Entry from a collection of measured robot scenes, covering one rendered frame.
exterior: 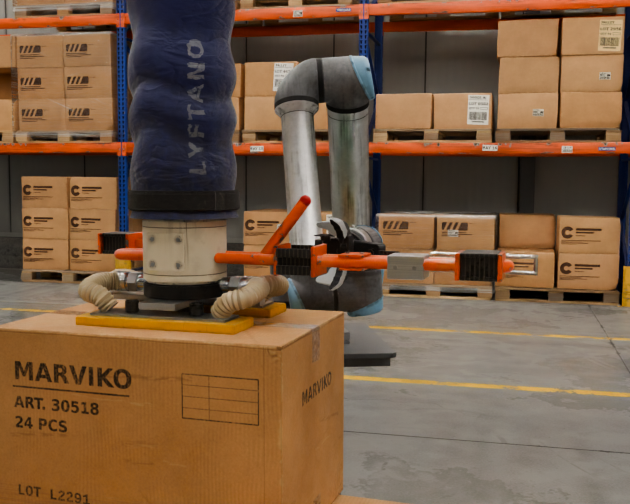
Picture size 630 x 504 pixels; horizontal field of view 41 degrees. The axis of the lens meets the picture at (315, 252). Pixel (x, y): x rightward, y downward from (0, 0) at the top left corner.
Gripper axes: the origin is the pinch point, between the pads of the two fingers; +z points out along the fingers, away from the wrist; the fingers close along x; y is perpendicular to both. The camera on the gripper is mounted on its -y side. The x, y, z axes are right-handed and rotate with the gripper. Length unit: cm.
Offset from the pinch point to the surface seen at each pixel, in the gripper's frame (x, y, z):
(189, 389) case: -21.8, 16.2, 35.5
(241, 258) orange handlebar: 0.3, 13.8, 17.1
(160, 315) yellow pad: -10.6, 27.2, 25.6
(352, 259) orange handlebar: 0.9, -8.7, 16.9
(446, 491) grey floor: -107, -2, -156
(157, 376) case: -20.0, 22.6, 35.5
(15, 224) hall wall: -50, 674, -781
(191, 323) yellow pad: -11.2, 19.2, 28.4
